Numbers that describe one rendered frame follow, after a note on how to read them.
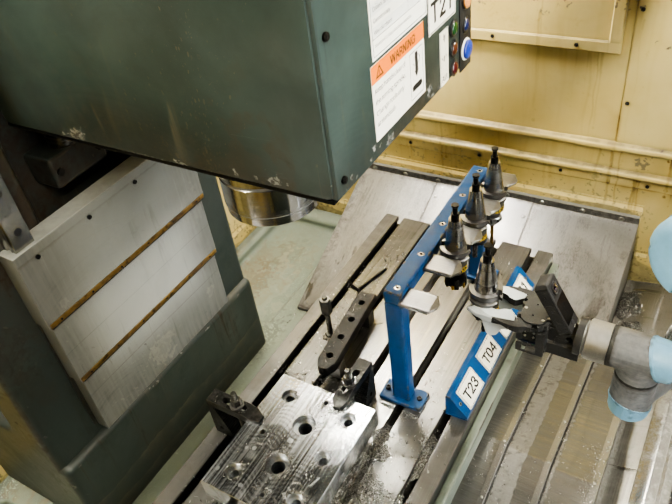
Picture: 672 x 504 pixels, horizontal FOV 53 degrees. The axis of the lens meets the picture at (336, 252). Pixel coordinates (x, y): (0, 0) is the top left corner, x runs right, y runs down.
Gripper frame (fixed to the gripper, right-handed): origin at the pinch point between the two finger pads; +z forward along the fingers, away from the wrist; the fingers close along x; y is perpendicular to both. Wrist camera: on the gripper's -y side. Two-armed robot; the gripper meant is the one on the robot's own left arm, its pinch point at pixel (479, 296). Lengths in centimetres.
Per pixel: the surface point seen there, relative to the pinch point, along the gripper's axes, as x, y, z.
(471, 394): -2.4, 26.7, -0.1
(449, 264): 4.5, -1.8, 8.1
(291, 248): 58, 63, 92
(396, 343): -8.4, 11.3, 14.0
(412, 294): -6.2, -1.6, 11.1
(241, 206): -29, -33, 28
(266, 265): 47, 63, 95
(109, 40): -34, -60, 39
